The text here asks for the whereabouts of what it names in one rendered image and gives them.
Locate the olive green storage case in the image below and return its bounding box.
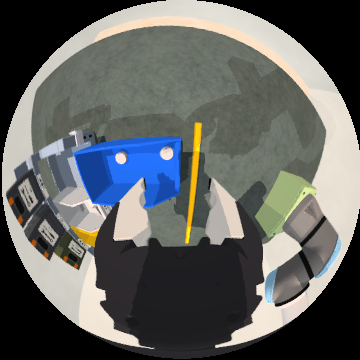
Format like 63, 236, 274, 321
54, 231, 86, 270

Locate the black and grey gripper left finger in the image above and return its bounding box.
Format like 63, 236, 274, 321
94, 177, 152, 290

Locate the grey metal shelf rack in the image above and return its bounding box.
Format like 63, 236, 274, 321
14, 130, 96, 256

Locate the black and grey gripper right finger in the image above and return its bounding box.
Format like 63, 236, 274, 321
205, 178, 265, 286

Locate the dark grey tool case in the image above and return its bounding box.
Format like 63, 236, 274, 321
24, 203, 66, 261
6, 168, 45, 228

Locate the yellow open bin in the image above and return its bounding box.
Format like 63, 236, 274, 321
71, 226, 99, 247

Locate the yellow vertical bar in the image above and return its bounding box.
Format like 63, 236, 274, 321
186, 123, 201, 243

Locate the blue bin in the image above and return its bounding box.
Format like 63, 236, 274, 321
73, 137, 181, 208

